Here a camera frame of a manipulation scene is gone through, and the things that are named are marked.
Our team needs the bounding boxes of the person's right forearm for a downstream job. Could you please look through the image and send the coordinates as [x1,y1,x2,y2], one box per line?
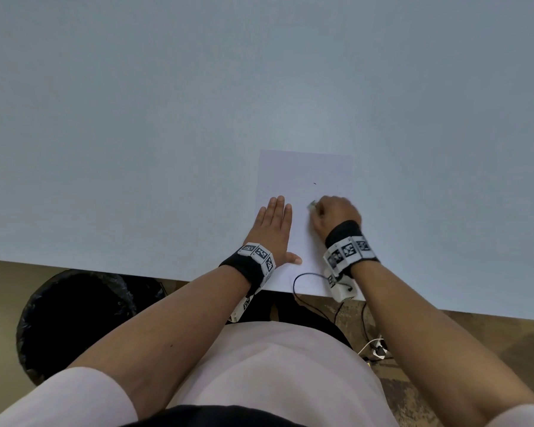
[349,259,534,427]

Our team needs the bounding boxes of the person's left forearm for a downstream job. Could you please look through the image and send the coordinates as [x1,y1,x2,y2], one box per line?
[66,264,255,419]

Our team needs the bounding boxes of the black wristband with marker cubes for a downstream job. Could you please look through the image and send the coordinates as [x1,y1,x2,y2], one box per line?
[219,243,276,325]
[322,220,381,303]

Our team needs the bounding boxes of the thin black cable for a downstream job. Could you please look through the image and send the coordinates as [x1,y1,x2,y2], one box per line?
[292,273,344,327]

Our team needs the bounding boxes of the black collar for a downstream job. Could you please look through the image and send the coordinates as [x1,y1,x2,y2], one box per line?
[124,404,309,427]

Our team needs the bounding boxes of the white sheet of paper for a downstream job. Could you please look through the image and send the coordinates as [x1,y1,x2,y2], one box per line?
[254,149,366,302]

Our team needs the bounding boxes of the white charger with cable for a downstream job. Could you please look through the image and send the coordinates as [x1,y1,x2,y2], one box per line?
[357,335,389,362]

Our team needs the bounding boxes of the black trousers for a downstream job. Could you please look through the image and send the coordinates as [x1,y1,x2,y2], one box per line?
[225,291,353,351]

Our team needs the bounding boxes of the person's right hand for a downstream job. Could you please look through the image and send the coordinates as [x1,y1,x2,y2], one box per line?
[309,195,363,245]

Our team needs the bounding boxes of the white shirt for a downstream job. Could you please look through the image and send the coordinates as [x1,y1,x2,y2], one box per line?
[0,322,534,427]

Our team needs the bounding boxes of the person's left hand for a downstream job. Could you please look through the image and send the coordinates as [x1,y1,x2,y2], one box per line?
[247,195,303,267]

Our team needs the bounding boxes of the black bin with bag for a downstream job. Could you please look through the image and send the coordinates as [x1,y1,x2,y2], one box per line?
[15,268,168,388]

